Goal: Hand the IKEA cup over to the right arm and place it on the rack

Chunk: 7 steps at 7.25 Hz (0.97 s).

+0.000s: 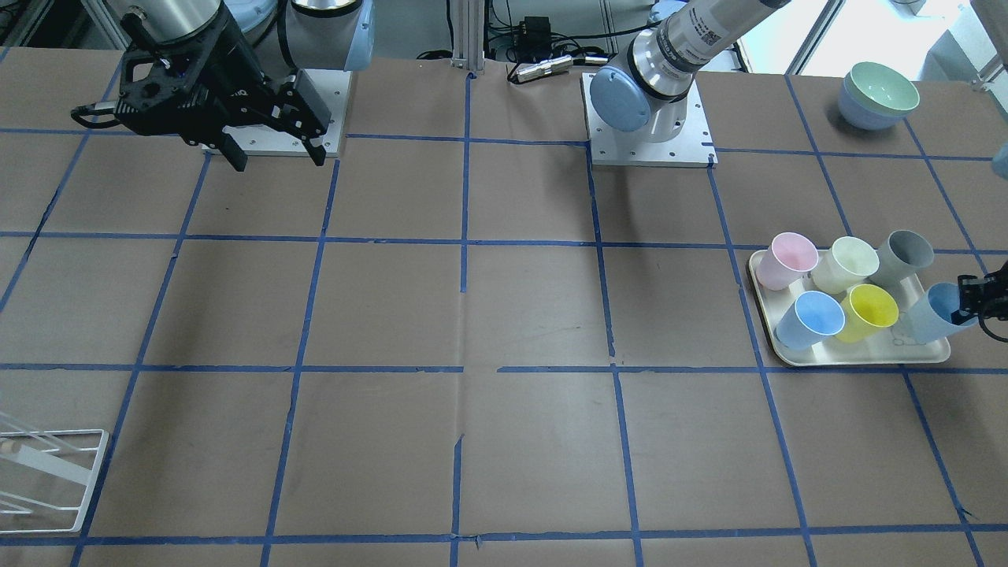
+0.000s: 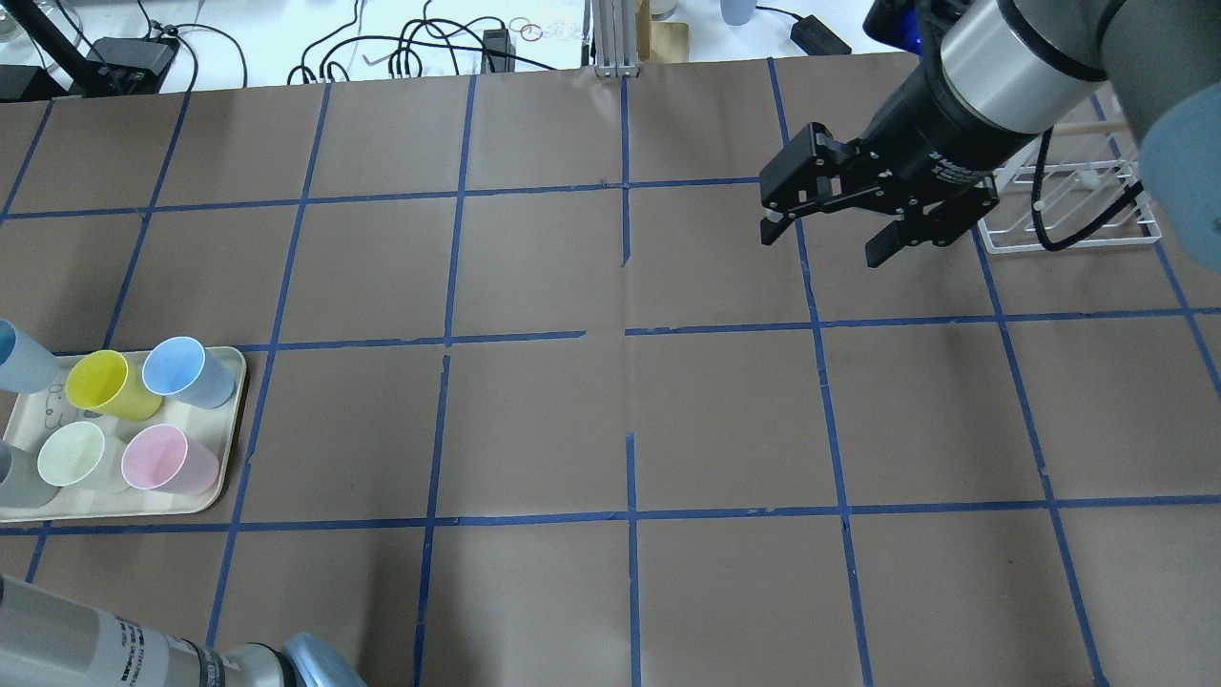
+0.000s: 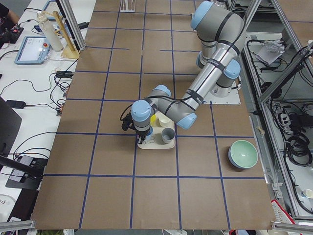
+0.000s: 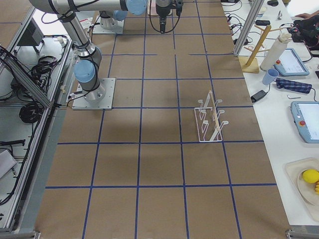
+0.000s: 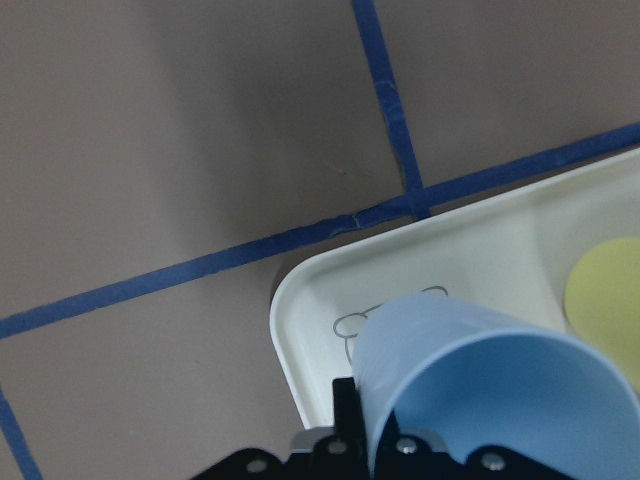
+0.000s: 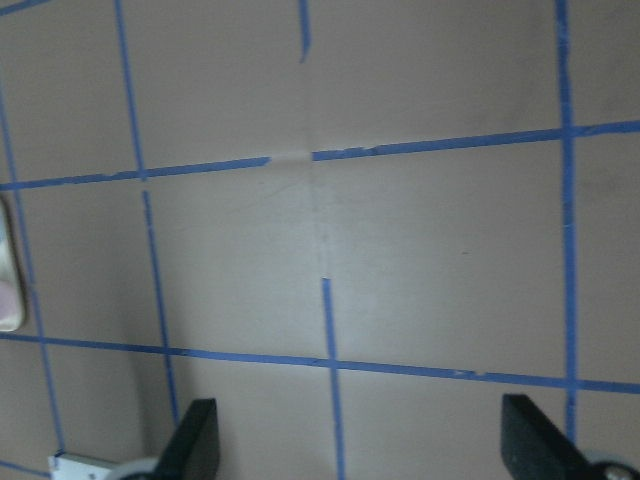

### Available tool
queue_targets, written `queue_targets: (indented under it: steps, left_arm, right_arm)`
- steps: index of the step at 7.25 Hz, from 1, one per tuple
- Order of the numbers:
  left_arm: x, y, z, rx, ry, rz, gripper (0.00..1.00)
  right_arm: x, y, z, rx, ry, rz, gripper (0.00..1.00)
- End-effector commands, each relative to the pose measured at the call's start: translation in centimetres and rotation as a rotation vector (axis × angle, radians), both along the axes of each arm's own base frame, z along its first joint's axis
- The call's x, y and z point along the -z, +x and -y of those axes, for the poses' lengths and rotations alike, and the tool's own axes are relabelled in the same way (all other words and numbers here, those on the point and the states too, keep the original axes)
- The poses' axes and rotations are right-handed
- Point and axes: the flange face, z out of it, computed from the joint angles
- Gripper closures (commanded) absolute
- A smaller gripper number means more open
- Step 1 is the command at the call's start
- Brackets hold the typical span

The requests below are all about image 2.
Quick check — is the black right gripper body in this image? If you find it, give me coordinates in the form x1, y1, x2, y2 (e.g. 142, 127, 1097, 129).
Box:
759, 59, 1032, 246

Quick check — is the blue cup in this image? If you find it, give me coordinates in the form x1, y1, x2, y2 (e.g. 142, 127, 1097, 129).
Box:
1, 318, 59, 394
140, 336, 237, 409

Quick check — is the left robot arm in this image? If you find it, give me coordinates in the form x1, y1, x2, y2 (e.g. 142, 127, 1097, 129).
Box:
1, 575, 366, 686

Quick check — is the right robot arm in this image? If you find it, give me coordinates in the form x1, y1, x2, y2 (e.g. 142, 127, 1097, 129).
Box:
759, 1, 1220, 270

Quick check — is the pink cup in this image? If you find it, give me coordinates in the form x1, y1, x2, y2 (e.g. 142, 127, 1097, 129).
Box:
118, 425, 219, 495

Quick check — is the yellow cup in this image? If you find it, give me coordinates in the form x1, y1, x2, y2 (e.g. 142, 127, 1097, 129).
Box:
65, 349, 164, 422

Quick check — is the cream cup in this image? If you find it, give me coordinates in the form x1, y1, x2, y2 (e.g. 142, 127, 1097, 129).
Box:
35, 421, 129, 494

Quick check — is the black power adapter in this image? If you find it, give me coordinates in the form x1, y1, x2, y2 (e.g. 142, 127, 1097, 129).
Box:
790, 13, 852, 56

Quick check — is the wooden stand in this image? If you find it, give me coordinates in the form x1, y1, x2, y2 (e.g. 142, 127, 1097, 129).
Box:
635, 1, 691, 63

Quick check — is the black usb hub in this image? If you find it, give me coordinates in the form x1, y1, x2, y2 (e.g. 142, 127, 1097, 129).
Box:
480, 28, 515, 73

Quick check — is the beige plastic tray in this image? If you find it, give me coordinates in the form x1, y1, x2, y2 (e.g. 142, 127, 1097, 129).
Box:
1, 347, 248, 525

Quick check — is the white wire rack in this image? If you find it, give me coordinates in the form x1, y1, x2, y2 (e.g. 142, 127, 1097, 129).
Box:
977, 120, 1162, 254

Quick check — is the aluminium frame post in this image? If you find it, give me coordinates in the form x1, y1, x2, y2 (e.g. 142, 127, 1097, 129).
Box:
590, 1, 642, 78

